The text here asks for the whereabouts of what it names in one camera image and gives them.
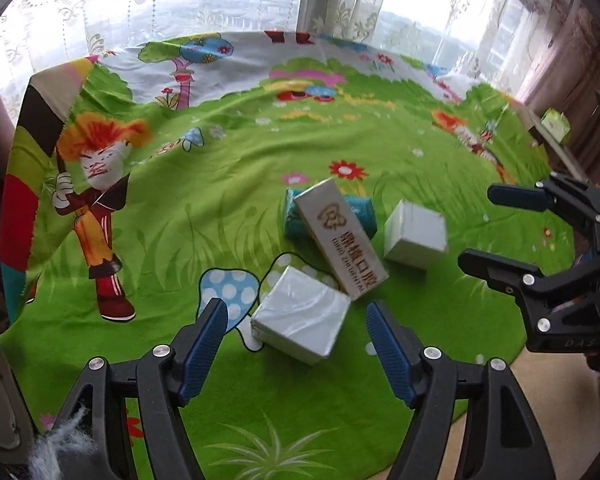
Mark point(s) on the white lace curtain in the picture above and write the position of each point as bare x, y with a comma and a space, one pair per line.
130, 0

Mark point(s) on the green tissue pack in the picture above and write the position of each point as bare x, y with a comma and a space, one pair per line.
555, 124

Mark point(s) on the teal packet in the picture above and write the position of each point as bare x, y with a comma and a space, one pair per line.
362, 212

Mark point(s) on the tall beige cardboard box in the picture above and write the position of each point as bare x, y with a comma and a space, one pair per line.
340, 240

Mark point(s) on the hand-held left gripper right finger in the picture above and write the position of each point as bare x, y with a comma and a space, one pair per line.
387, 355

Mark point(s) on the green cartoon printed blanket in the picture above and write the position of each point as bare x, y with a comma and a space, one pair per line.
205, 210

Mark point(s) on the white side table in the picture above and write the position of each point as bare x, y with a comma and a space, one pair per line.
560, 152

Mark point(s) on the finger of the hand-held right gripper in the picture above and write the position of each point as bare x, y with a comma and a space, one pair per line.
520, 197
490, 267

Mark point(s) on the white cube box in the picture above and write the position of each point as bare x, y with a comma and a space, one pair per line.
415, 235
300, 315

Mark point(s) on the grey fluffy tuft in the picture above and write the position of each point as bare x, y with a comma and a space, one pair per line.
55, 450

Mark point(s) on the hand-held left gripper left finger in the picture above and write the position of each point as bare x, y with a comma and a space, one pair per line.
205, 350

